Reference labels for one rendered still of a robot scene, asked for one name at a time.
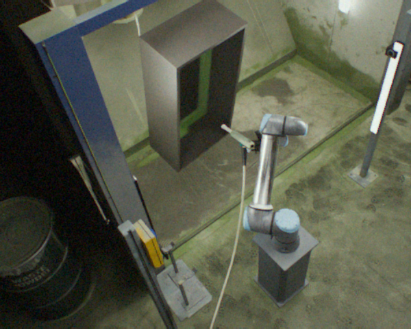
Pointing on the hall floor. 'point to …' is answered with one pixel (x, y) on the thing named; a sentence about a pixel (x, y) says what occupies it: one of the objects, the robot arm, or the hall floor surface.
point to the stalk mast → (138, 256)
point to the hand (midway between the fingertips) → (242, 144)
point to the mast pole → (391, 90)
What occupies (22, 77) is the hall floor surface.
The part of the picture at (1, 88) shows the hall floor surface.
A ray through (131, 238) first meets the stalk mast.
